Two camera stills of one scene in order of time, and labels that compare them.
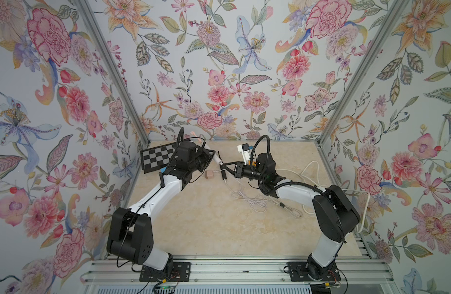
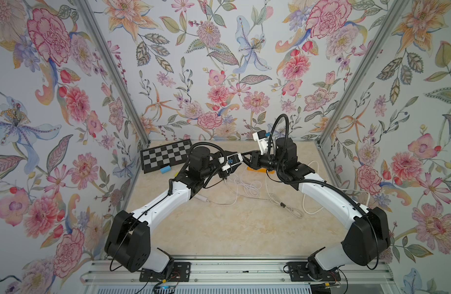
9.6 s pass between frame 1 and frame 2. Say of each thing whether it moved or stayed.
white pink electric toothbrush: moved
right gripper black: moved
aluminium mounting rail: stayed
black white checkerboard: stayed
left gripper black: moved
